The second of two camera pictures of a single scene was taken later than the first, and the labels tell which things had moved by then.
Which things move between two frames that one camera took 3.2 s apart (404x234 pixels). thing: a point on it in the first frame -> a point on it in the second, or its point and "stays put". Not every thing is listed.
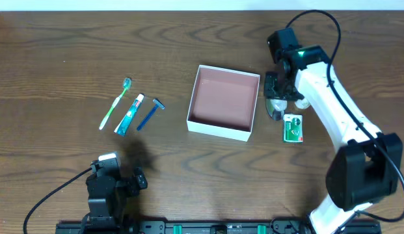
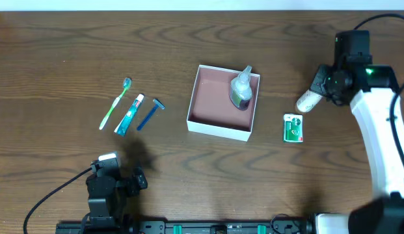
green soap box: (293, 128) stays put
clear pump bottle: (275, 108) -> (241, 89)
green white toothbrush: (127, 82) stays put
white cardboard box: (222, 103) stays put
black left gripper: (136, 181) stays put
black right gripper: (274, 86) -> (319, 82)
